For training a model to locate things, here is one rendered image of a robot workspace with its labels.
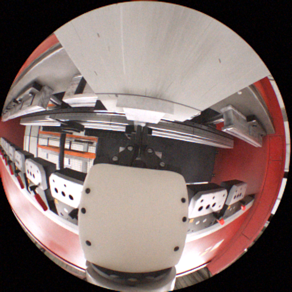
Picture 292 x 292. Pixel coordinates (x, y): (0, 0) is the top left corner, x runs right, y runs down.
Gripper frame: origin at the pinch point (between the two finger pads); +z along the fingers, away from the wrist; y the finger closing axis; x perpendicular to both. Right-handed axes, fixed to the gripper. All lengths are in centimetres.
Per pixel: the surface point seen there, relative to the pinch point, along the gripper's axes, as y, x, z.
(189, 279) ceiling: 229, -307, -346
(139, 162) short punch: 0.6, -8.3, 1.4
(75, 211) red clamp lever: -13.7, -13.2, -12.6
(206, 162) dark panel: 69, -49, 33
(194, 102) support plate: 7.0, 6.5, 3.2
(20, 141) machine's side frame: -214, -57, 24
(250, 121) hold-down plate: 45.7, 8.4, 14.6
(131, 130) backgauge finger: -3.8, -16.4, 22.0
